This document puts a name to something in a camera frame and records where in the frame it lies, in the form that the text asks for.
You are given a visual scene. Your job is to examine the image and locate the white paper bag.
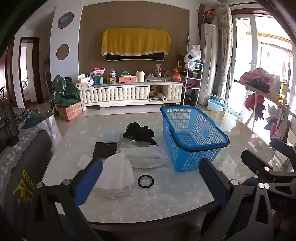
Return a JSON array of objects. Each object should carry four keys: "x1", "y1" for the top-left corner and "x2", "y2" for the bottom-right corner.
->
[{"x1": 36, "y1": 113, "x2": 63, "y2": 154}]

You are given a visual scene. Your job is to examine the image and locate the checkered cloth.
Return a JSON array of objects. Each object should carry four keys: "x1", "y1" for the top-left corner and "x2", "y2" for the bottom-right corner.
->
[{"x1": 18, "y1": 108, "x2": 39, "y2": 125}]

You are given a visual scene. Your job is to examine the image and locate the pink box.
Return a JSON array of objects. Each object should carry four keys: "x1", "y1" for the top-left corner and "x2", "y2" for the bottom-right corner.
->
[{"x1": 118, "y1": 75, "x2": 137, "y2": 83}]

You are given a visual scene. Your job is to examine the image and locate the grey cushion yellow print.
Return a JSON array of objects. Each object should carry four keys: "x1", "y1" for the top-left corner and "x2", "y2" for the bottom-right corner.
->
[{"x1": 5, "y1": 129, "x2": 56, "y2": 210}]

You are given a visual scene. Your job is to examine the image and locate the black handbag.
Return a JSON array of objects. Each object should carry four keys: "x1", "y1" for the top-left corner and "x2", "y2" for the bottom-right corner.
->
[{"x1": 0, "y1": 88, "x2": 20, "y2": 147}]

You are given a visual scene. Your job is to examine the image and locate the black ring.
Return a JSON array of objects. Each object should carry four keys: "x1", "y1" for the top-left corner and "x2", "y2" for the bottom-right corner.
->
[{"x1": 138, "y1": 175, "x2": 154, "y2": 189}]

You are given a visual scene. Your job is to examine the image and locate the blue plastic basket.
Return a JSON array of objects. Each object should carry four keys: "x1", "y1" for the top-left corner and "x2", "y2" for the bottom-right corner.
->
[{"x1": 160, "y1": 105, "x2": 230, "y2": 172}]

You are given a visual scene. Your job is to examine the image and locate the yellow cloth cover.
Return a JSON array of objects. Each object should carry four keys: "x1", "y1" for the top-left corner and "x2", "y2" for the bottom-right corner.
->
[{"x1": 101, "y1": 28, "x2": 171, "y2": 56}]

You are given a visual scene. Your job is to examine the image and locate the light blue mop bucket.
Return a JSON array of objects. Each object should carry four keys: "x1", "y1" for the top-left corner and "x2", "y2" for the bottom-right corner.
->
[{"x1": 207, "y1": 94, "x2": 227, "y2": 111}]

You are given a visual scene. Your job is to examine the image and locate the white plastic bags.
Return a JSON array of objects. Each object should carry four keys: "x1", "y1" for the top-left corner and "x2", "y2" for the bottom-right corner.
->
[{"x1": 184, "y1": 44, "x2": 202, "y2": 70}]

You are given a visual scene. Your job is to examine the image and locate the black gloves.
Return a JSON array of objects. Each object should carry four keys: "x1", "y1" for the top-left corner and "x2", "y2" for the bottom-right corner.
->
[{"x1": 122, "y1": 122, "x2": 158, "y2": 146}]

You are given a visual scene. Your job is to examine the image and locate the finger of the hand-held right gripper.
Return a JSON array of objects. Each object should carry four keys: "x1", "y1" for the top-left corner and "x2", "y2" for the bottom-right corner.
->
[
  {"x1": 241, "y1": 150, "x2": 296, "y2": 183},
  {"x1": 270, "y1": 138, "x2": 296, "y2": 160}
]

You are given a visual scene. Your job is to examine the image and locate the orange flower vase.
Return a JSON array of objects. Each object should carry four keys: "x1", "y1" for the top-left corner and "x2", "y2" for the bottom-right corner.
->
[{"x1": 203, "y1": 9, "x2": 218, "y2": 24}]

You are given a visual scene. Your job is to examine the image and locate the patterned curtain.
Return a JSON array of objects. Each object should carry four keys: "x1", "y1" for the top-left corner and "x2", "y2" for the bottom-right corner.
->
[{"x1": 216, "y1": 3, "x2": 233, "y2": 100}]

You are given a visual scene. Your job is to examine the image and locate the cardboard box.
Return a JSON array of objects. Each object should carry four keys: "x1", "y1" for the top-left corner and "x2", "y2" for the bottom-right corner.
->
[{"x1": 56, "y1": 101, "x2": 83, "y2": 122}]

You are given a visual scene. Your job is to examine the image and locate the brown paper bag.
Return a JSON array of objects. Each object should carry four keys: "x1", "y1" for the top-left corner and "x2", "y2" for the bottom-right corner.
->
[{"x1": 149, "y1": 85, "x2": 162, "y2": 98}]

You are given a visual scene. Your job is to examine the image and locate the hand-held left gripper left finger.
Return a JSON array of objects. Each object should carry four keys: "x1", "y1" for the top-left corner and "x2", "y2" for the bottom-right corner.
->
[{"x1": 30, "y1": 158, "x2": 104, "y2": 241}]

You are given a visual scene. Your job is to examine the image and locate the dark green bag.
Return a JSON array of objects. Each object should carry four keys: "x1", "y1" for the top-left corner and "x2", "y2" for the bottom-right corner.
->
[{"x1": 51, "y1": 75, "x2": 81, "y2": 108}]

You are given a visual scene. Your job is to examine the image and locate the brown wooden door frame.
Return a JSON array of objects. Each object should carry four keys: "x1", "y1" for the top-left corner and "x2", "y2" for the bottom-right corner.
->
[{"x1": 18, "y1": 37, "x2": 44, "y2": 105}]

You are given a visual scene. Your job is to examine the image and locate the black folded cloth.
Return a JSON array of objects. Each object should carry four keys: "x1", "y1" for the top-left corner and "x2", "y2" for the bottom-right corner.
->
[{"x1": 93, "y1": 142, "x2": 118, "y2": 159}]

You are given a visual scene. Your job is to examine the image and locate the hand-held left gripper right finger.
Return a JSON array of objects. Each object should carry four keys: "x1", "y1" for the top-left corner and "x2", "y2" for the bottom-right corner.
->
[{"x1": 198, "y1": 158, "x2": 274, "y2": 241}]

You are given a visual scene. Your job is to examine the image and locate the standing air conditioner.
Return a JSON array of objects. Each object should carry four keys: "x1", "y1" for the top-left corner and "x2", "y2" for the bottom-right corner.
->
[{"x1": 197, "y1": 23, "x2": 219, "y2": 108}]

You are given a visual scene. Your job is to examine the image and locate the red white snack bag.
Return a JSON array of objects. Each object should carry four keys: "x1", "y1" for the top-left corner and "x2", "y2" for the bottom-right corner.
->
[{"x1": 92, "y1": 67, "x2": 105, "y2": 78}]

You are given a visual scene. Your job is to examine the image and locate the white metal shelf rack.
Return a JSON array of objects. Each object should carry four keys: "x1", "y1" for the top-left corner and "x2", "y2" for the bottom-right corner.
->
[{"x1": 177, "y1": 61, "x2": 204, "y2": 106}]

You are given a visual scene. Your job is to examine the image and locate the orange bag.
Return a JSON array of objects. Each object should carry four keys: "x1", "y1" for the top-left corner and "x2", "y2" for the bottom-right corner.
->
[{"x1": 172, "y1": 67, "x2": 182, "y2": 82}]

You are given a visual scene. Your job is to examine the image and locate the white quilted cloth with strap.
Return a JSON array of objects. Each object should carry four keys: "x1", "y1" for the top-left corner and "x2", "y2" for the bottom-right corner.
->
[{"x1": 116, "y1": 146, "x2": 168, "y2": 169}]

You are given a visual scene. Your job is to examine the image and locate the wooden clothes rack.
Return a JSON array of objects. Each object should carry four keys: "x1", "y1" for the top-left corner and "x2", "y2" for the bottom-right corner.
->
[{"x1": 234, "y1": 79, "x2": 296, "y2": 163}]

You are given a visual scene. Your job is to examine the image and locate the glass sliding door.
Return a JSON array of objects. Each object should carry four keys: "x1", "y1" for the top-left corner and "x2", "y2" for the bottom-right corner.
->
[{"x1": 228, "y1": 13, "x2": 296, "y2": 130}]

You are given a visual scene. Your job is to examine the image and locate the black bag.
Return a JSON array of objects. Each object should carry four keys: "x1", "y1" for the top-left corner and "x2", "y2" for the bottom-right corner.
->
[{"x1": 184, "y1": 95, "x2": 197, "y2": 106}]

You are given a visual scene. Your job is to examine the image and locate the white tufted television cabinet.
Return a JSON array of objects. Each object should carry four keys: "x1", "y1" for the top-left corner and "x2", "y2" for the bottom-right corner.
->
[{"x1": 76, "y1": 81, "x2": 184, "y2": 112}]

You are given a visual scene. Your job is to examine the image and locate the round blue wall clock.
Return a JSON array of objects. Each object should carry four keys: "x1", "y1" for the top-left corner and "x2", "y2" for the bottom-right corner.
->
[{"x1": 58, "y1": 12, "x2": 74, "y2": 29}]

